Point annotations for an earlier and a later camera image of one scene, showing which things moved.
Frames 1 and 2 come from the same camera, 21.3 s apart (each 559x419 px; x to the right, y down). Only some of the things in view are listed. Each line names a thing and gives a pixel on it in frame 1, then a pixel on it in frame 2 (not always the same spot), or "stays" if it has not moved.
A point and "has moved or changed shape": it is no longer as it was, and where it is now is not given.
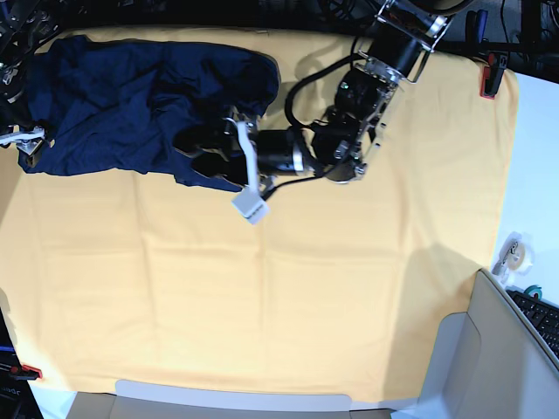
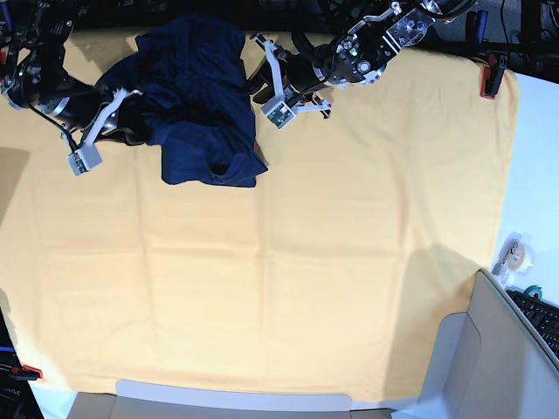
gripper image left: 27,140 -> 83,112
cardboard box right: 489,362 stays
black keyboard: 543,315 stays
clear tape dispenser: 515,258 stays
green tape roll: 534,289 stays
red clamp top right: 492,74 stays
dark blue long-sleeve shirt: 112,106 has moved or changed shape
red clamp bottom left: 25,373 stays
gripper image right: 269,151 -> 297,76
